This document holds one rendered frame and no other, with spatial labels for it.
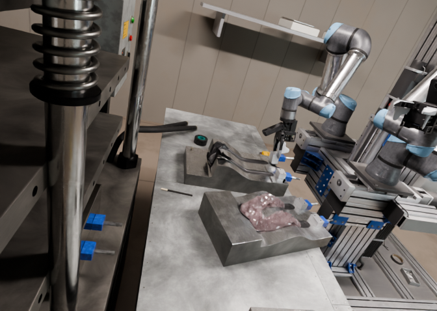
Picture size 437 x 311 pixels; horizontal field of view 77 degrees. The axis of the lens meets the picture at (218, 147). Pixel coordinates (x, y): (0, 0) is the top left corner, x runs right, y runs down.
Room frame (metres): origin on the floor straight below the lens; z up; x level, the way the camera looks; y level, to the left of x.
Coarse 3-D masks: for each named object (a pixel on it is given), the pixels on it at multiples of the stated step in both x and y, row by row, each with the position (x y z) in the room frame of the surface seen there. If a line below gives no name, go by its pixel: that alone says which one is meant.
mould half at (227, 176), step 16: (192, 160) 1.16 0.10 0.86; (224, 160) 1.12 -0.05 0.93; (240, 160) 1.25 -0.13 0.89; (192, 176) 1.04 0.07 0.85; (208, 176) 1.06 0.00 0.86; (224, 176) 1.08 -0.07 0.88; (240, 176) 1.10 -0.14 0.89; (256, 176) 1.15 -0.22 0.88; (272, 176) 1.19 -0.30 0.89; (240, 192) 1.10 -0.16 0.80; (272, 192) 1.14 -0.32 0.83
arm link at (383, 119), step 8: (432, 72) 1.18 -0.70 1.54; (424, 80) 1.16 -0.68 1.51; (416, 88) 1.13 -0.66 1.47; (424, 88) 1.12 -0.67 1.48; (408, 96) 1.11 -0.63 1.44; (416, 96) 1.10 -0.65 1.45; (424, 96) 1.10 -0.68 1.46; (384, 112) 1.08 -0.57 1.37; (392, 112) 1.07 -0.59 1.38; (376, 120) 1.07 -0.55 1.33; (384, 120) 1.05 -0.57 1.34; (392, 120) 1.04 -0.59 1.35; (400, 120) 1.03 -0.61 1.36; (384, 128) 1.05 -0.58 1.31; (392, 128) 1.02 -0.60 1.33; (400, 128) 1.01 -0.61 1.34
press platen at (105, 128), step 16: (96, 128) 0.88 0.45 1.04; (112, 128) 0.91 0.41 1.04; (96, 144) 0.78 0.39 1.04; (112, 144) 0.85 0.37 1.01; (96, 160) 0.69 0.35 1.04; (96, 176) 0.65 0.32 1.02; (32, 208) 0.45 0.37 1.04; (32, 224) 0.41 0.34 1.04; (16, 240) 0.36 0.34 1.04; (32, 240) 0.37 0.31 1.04; (0, 256) 0.32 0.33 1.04; (16, 256) 0.33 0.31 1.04; (32, 256) 0.34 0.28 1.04; (0, 272) 0.29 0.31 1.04; (16, 272) 0.30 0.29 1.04; (32, 272) 0.31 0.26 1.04; (48, 272) 0.32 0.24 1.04; (0, 288) 0.27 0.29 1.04; (16, 288) 0.27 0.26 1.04; (32, 288) 0.28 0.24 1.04; (0, 304) 0.24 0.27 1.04; (16, 304) 0.25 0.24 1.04; (32, 304) 0.26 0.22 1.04
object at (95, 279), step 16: (112, 176) 0.95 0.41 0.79; (128, 176) 0.99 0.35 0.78; (112, 192) 0.86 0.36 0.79; (128, 192) 0.89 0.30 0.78; (112, 208) 0.78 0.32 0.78; (128, 208) 0.80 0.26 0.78; (96, 240) 0.62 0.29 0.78; (112, 240) 0.64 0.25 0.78; (96, 256) 0.56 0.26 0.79; (112, 256) 0.58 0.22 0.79; (96, 272) 0.52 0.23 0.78; (112, 272) 0.53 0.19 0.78; (80, 288) 0.46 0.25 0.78; (96, 288) 0.47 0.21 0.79; (48, 304) 0.39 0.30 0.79; (80, 304) 0.42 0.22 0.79; (96, 304) 0.43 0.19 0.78
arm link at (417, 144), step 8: (408, 128) 0.99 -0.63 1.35; (400, 136) 1.00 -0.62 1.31; (408, 136) 0.98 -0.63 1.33; (416, 136) 0.96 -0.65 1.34; (424, 136) 0.95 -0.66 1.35; (432, 136) 0.94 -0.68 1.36; (408, 144) 0.97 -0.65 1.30; (416, 144) 0.95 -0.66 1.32; (424, 144) 0.94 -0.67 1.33; (432, 144) 0.93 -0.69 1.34; (416, 152) 0.94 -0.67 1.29; (424, 152) 0.94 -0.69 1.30
